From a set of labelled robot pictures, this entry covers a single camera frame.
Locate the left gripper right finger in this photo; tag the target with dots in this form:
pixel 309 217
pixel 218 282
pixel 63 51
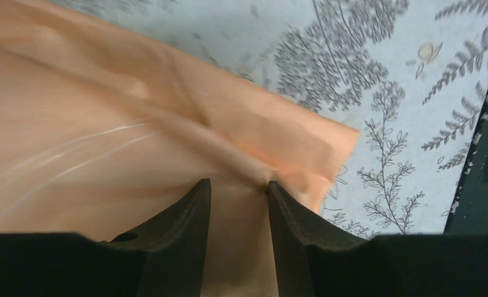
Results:
pixel 314 258

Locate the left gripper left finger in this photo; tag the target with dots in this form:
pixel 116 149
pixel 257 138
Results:
pixel 164 256

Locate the peach wrapping paper sheet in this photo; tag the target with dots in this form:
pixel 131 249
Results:
pixel 102 128

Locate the floral patterned table mat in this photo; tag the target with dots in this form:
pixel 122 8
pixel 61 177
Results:
pixel 412 76

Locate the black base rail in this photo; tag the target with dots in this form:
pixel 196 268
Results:
pixel 469 211

